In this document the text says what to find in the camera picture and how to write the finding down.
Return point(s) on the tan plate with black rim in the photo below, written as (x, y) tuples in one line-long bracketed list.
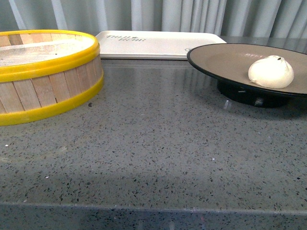
[(229, 64)]

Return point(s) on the white steamed bun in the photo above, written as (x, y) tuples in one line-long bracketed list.
[(271, 72)]

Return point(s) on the cream bear print tray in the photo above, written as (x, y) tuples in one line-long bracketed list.
[(152, 44)]

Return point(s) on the yellow rimmed bamboo steamer basket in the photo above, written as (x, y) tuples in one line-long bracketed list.
[(39, 90)]

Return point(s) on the white steamer liner cloth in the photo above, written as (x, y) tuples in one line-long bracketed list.
[(36, 52)]

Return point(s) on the grey pleated curtain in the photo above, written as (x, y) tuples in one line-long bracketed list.
[(251, 18)]

